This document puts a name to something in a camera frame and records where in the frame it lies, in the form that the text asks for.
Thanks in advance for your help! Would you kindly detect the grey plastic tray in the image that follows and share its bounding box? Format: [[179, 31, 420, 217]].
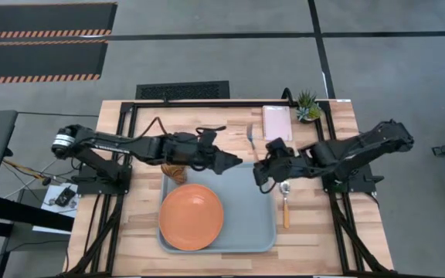
[[156, 161, 278, 255]]

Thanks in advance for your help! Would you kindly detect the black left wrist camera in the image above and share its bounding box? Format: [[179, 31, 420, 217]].
[[195, 125, 228, 147]]

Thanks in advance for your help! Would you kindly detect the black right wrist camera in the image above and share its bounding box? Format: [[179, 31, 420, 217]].
[[265, 137, 288, 156]]

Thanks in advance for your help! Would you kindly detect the small black device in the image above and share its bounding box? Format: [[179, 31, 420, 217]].
[[53, 185, 77, 208]]

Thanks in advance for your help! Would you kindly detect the orange round plate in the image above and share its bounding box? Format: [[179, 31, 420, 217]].
[[158, 183, 225, 253]]

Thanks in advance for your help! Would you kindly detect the spoon with wooden handle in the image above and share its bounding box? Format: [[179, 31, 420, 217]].
[[279, 180, 292, 230]]

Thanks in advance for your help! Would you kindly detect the black hazard-striped floor mat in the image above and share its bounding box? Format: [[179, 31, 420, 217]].
[[0, 39, 110, 86], [0, 1, 119, 40]]

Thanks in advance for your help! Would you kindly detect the brown pastry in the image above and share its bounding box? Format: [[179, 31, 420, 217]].
[[160, 162, 189, 185]]

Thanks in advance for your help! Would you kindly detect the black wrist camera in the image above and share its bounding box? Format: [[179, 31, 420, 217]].
[[265, 137, 288, 156], [195, 125, 228, 147]]

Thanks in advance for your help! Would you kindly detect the fork with wooden handle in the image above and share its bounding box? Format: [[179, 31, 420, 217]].
[[246, 122, 261, 162]]

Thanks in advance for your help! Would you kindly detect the black cable loop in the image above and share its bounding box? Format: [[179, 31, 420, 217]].
[[281, 87, 299, 107]]

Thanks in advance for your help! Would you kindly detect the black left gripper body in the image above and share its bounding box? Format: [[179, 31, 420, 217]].
[[189, 143, 226, 175]]

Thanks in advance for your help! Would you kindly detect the black aluminium table frame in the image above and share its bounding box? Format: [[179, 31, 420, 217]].
[[54, 99, 398, 278]]

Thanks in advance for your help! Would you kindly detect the white paper sheet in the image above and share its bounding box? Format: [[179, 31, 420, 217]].
[[32, 182, 81, 236]]

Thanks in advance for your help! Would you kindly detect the black floor vent grille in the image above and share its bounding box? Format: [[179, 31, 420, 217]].
[[134, 80, 231, 101]]

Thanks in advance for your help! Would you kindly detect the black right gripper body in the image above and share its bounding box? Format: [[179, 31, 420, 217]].
[[265, 151, 309, 181]]

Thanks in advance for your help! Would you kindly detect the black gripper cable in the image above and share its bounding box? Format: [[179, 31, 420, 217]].
[[259, 178, 279, 195]]

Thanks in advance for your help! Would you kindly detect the succulent plant in dark pot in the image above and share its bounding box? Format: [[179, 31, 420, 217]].
[[294, 89, 323, 125]]

